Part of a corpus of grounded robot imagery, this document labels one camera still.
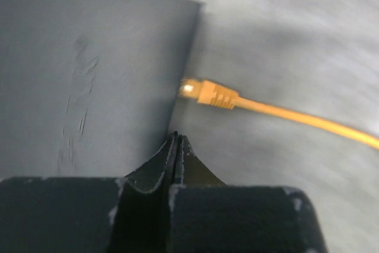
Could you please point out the black network switch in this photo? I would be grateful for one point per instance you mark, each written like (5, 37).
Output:
(88, 86)

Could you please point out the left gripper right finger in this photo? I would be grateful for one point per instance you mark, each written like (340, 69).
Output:
(190, 169)

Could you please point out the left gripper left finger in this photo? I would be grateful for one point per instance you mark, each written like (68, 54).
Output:
(149, 177)

